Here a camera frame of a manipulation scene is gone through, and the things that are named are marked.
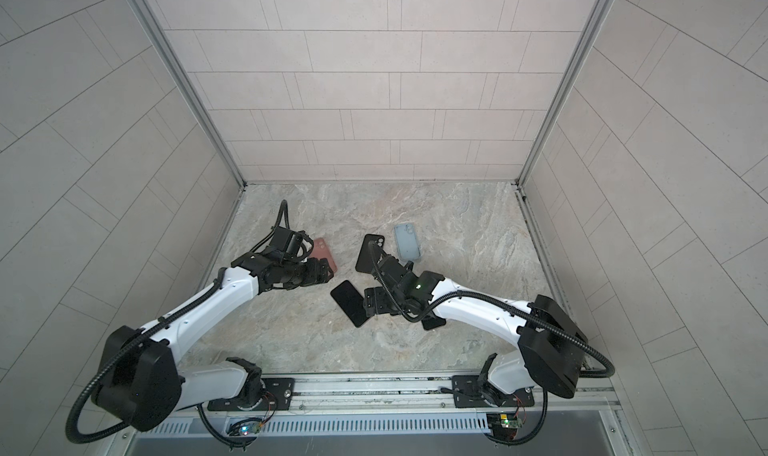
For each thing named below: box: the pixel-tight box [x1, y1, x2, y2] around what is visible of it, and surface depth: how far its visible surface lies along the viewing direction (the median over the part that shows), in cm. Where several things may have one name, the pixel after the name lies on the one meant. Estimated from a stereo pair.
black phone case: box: [355, 234, 385, 273], surface depth 101 cm
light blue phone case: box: [394, 223, 421, 261], surface depth 104 cm
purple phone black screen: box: [330, 280, 369, 328], surface depth 88 cm
